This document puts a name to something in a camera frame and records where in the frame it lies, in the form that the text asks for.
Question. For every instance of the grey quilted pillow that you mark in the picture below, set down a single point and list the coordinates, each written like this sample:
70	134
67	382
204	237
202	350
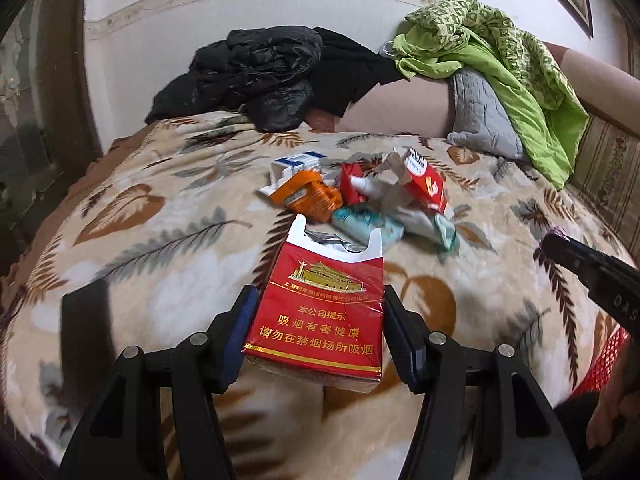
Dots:
482	110

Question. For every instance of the black puffer jacket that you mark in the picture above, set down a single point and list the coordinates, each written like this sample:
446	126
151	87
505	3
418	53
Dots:
250	70

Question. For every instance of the black smartphone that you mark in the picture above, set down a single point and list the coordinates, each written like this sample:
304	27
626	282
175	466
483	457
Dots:
85	310

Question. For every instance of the orange snack packet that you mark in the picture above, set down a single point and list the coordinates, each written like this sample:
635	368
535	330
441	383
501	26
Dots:
312	197

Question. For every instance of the black cloth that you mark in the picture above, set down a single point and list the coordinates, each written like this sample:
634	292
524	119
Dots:
350	67

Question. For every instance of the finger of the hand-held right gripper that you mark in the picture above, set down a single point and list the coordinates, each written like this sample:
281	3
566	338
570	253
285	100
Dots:
590	270

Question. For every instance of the leaf printed blanket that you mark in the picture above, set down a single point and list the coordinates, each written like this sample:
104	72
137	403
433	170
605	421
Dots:
150	240

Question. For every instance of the red plastic basket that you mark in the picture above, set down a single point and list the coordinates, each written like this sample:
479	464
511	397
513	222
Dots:
607	365

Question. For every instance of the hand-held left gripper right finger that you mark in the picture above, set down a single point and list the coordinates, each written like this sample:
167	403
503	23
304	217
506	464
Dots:
401	342

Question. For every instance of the crumpled red packet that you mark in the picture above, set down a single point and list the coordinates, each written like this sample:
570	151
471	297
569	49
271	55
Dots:
350	180

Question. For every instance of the pink bolster cushion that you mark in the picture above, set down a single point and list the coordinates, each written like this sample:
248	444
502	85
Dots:
395	107

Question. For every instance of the blue white cigarette box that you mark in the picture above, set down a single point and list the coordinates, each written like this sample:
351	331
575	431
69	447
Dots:
295	165

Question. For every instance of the striped headboard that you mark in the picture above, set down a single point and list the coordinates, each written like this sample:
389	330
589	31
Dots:
610	160

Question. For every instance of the wooden glass door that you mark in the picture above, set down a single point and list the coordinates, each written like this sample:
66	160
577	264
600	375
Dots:
45	110

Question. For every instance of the red white cigarette box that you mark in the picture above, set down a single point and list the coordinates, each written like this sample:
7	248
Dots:
425	185

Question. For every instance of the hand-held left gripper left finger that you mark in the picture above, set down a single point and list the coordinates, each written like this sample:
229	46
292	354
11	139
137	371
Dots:
244	322

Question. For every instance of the green patterned quilt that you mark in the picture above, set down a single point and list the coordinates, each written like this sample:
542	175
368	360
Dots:
520	70

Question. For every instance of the white toothpaste tube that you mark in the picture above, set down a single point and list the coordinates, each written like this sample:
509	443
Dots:
425	227

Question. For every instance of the teal tissue packet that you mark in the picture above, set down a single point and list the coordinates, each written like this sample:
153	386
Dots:
360	222

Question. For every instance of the person's right hand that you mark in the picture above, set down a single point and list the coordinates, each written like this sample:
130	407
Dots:
612	417

